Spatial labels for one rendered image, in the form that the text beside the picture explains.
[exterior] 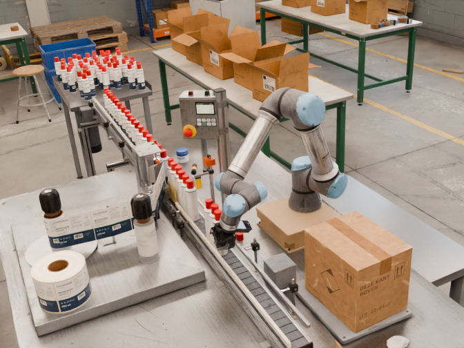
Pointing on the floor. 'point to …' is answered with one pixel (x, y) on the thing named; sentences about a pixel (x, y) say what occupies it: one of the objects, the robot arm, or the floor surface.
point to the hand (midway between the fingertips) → (226, 246)
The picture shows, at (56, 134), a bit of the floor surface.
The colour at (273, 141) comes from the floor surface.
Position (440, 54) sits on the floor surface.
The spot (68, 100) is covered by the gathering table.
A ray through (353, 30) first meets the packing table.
